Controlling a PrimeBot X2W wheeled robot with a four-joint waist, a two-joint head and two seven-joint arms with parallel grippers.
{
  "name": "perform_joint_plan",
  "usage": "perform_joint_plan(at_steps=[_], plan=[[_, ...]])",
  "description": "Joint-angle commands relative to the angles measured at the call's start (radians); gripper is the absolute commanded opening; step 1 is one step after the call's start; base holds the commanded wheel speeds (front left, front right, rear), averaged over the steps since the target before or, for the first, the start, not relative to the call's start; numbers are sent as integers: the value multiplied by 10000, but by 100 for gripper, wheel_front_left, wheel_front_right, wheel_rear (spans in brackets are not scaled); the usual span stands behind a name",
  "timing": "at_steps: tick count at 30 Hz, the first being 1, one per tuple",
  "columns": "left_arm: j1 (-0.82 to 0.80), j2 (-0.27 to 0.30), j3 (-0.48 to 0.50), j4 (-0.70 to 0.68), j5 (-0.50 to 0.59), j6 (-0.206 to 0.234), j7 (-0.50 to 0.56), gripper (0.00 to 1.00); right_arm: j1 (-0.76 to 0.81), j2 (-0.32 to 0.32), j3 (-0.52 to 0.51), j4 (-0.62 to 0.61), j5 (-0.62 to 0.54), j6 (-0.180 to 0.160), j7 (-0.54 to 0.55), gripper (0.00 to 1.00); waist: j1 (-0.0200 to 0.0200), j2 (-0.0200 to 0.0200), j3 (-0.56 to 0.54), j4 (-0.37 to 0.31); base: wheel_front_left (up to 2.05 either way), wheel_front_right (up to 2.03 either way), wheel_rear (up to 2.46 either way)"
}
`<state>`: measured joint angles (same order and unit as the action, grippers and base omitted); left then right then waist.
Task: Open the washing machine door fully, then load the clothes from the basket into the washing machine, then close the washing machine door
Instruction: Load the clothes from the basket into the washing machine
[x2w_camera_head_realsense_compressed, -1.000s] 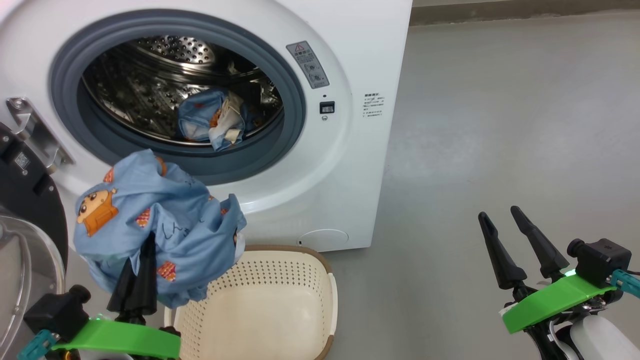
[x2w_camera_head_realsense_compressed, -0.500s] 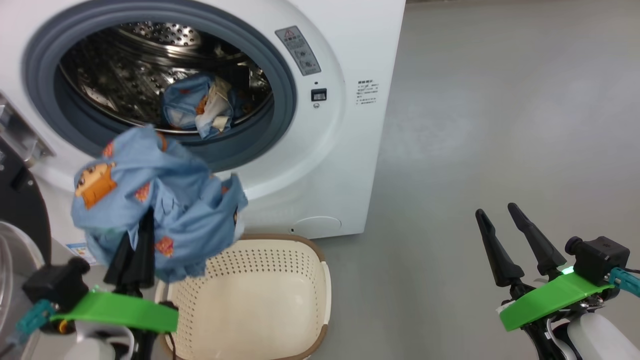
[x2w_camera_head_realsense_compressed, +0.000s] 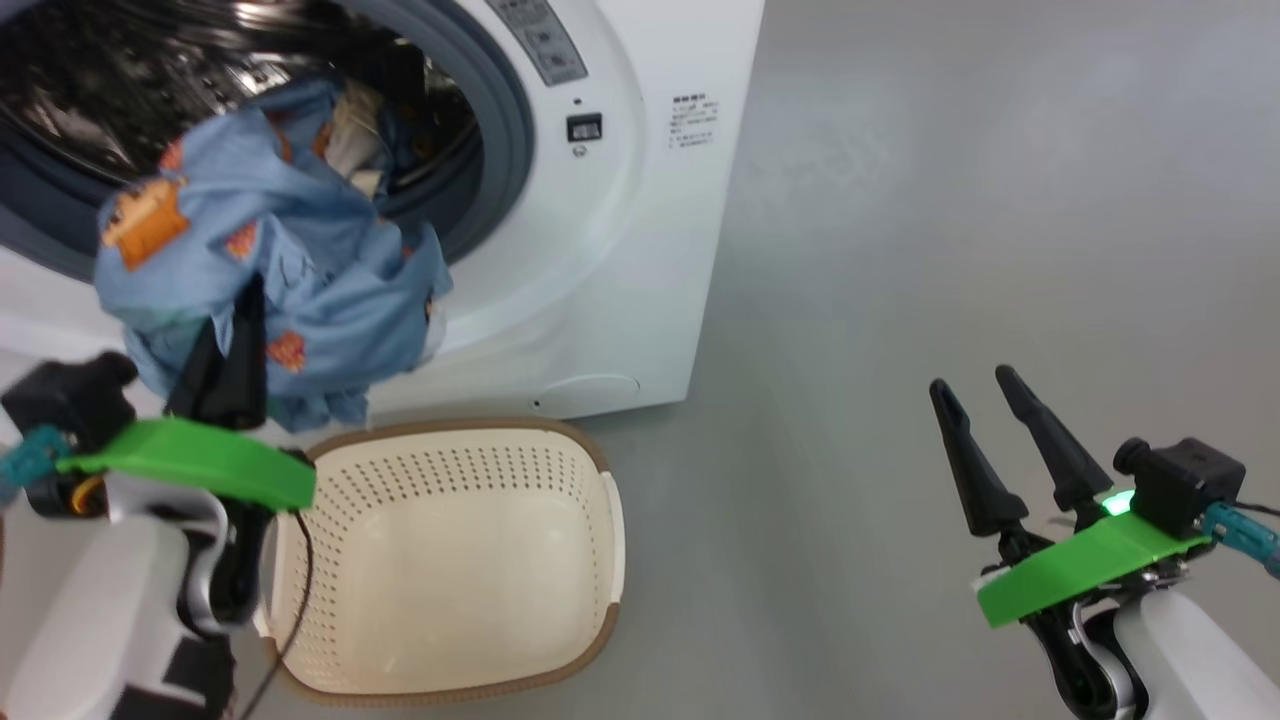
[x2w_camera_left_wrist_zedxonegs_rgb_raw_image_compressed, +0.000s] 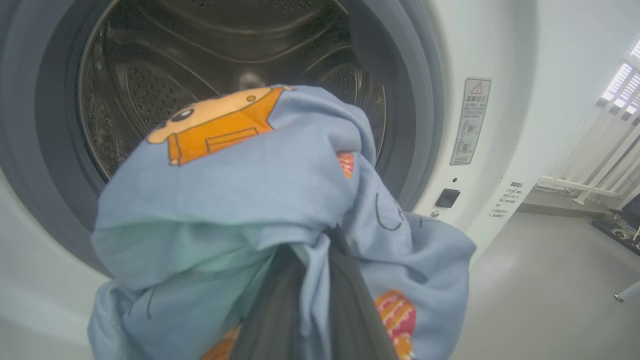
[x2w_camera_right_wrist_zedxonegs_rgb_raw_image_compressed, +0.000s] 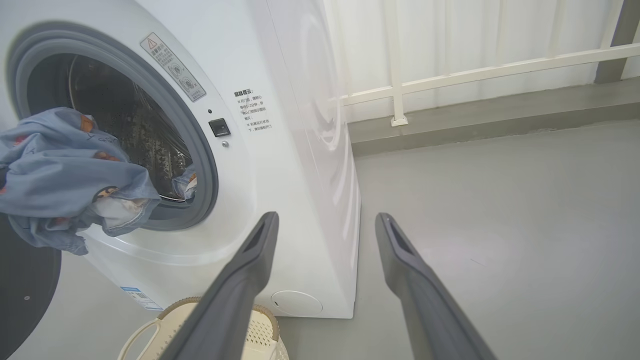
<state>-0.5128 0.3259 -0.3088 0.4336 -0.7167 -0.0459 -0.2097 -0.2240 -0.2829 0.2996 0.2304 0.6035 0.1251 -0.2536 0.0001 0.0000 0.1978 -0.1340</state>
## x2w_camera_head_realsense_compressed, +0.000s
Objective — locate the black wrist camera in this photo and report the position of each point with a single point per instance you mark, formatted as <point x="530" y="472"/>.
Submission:
<point x="1185" y="485"/>
<point x="65" y="400"/>

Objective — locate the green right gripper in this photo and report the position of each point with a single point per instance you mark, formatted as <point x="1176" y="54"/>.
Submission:
<point x="1080" y="565"/>

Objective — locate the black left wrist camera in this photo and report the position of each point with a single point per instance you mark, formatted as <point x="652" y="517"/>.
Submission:
<point x="65" y="400"/>

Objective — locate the blue garment with cream lining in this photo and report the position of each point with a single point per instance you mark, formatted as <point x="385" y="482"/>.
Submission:
<point x="355" y="130"/>

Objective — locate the steel perforated washer drum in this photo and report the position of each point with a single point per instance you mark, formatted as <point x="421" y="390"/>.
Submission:
<point x="80" y="90"/>

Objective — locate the grey warning label sticker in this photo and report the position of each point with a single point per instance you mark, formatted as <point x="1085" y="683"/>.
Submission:
<point x="540" y="40"/>

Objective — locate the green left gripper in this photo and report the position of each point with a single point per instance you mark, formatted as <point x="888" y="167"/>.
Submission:
<point x="200" y="455"/>

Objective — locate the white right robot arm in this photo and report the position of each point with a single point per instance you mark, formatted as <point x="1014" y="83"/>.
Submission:
<point x="1190" y="660"/>

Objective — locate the blue garment with orange prints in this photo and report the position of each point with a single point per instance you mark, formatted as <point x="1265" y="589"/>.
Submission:
<point x="300" y="260"/>

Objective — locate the white front-load washing machine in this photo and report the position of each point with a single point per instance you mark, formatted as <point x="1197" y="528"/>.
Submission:
<point x="620" y="280"/>

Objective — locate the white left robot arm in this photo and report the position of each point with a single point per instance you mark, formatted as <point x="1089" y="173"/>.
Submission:
<point x="90" y="620"/>

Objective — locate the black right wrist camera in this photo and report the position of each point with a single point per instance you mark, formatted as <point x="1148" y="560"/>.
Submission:
<point x="1185" y="485"/>

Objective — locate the round white filter cover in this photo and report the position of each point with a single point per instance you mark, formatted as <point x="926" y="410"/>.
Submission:
<point x="590" y="393"/>

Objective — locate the cream perforated laundry basket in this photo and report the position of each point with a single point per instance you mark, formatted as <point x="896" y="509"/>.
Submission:
<point x="450" y="580"/>

